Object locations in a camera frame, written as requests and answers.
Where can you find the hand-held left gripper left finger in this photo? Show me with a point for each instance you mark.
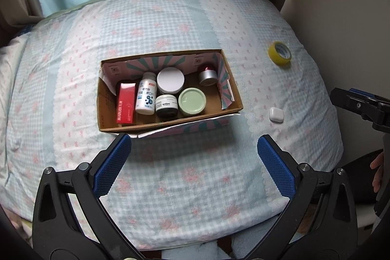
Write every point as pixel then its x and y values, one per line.
pixel 112 168

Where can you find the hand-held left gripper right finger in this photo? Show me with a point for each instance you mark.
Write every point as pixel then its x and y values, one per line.
pixel 277 168

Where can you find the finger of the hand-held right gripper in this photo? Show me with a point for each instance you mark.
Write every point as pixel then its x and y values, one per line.
pixel 344 98
pixel 360 91

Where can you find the small red carton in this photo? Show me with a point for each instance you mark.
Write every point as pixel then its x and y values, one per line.
pixel 125 104

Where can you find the white pill bottle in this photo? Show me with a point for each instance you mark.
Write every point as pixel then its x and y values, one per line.
pixel 146 95

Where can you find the small black jar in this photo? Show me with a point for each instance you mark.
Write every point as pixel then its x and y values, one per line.
pixel 166 106

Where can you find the patterned cardboard box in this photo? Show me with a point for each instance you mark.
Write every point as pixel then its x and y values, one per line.
pixel 213 101

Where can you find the green lid jar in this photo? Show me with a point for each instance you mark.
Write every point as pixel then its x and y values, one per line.
pixel 192 100

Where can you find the white lid jar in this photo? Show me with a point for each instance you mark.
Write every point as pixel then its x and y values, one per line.
pixel 170 80

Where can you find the red and silver jar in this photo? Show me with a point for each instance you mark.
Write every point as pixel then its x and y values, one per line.
pixel 208 77

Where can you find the person's right hand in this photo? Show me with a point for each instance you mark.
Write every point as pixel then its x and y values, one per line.
pixel 378 174

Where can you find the white earbuds case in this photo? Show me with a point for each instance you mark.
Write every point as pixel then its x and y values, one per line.
pixel 276 114

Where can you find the yellow tape roll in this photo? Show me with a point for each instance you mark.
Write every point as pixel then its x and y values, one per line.
pixel 274 54

